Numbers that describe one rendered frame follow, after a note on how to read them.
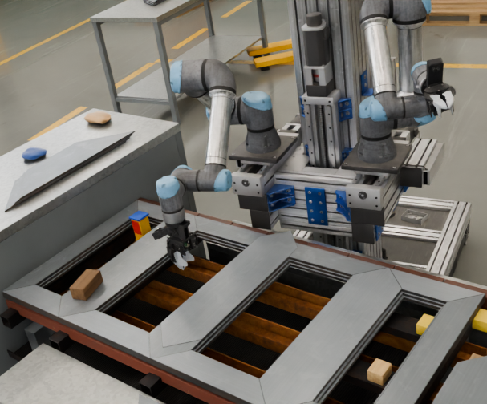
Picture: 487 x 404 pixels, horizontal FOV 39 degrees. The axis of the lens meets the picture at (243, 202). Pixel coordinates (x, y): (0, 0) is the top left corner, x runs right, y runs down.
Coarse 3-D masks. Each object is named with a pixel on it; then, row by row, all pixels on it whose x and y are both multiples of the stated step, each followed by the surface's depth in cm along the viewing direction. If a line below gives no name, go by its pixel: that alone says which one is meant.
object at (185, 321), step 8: (176, 312) 234; (184, 312) 233; (168, 320) 231; (176, 320) 230; (184, 320) 230; (192, 320) 229; (200, 320) 228; (184, 328) 226; (192, 328) 225; (200, 328) 225; (208, 328) 224; (200, 336) 221
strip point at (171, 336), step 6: (162, 324) 229; (162, 330) 226; (168, 330) 226; (174, 330) 226; (180, 330) 225; (162, 336) 224; (168, 336) 223; (174, 336) 223; (180, 336) 223; (186, 336) 222; (192, 336) 222; (162, 342) 221; (168, 342) 221; (174, 342) 220; (180, 342) 220; (186, 342) 220
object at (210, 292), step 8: (208, 288) 243; (216, 288) 243; (200, 296) 240; (208, 296) 239; (216, 296) 238; (224, 296) 238; (232, 296) 237; (240, 296) 237; (224, 304) 234; (232, 304) 233
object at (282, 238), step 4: (260, 236) 267; (264, 236) 267; (268, 236) 267; (272, 236) 266; (276, 236) 266; (280, 236) 265; (284, 236) 265; (288, 236) 265; (292, 236) 264; (272, 240) 264; (276, 240) 263; (280, 240) 263; (284, 240) 262; (288, 240) 262; (292, 240) 262; (288, 244) 260; (292, 244) 259; (296, 244) 259
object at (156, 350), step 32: (128, 224) 294; (128, 288) 252; (256, 288) 240; (64, 320) 239; (224, 320) 228; (384, 320) 218; (128, 352) 222; (160, 352) 217; (352, 352) 206; (448, 352) 200
